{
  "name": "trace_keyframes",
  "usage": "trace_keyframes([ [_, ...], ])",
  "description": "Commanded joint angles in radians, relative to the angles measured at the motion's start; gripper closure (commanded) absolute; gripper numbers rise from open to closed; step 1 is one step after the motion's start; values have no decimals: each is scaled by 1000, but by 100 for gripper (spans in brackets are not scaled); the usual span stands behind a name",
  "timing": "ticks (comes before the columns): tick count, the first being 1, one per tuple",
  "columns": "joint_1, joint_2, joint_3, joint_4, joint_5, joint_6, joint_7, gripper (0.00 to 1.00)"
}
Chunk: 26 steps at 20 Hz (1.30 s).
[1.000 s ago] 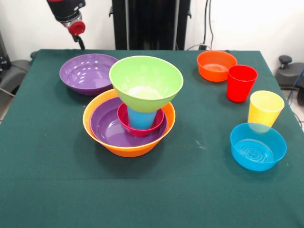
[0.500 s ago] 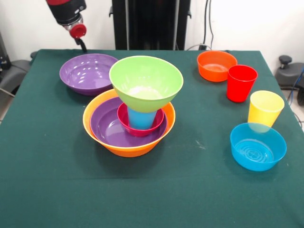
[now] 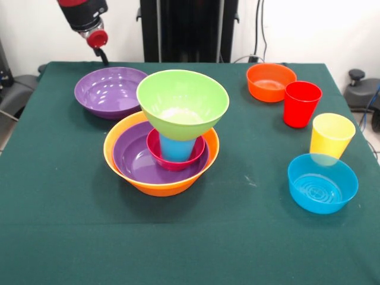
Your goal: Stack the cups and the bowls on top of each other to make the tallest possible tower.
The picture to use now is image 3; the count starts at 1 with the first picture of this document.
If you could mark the large orange plastic bowl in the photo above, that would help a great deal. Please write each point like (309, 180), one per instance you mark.
(161, 190)

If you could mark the green plastic bowl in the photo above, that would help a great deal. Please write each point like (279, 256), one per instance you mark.
(181, 95)

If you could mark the blue plastic bowl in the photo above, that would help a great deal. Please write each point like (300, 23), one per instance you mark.
(322, 190)

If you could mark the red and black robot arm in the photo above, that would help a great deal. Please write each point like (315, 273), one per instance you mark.
(83, 13)

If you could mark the dark green tablecloth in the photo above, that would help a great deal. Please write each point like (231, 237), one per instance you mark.
(190, 237)

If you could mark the blue plastic cup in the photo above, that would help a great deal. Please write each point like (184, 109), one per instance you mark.
(175, 148)

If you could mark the pink plastic bowl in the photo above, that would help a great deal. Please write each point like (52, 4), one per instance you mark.
(154, 151)

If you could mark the purple plastic bowl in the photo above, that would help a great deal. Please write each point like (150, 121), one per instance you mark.
(130, 157)
(107, 92)

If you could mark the small red-orange plastic bowl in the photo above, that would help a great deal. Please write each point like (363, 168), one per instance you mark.
(270, 86)

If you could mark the black padded chair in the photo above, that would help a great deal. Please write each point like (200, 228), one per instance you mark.
(17, 92)

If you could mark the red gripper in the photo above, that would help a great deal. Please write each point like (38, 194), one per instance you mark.
(98, 39)

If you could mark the red plastic cup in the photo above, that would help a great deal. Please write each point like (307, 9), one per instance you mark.
(301, 110)

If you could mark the yellow plastic cup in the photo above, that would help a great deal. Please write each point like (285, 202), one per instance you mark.
(329, 139)

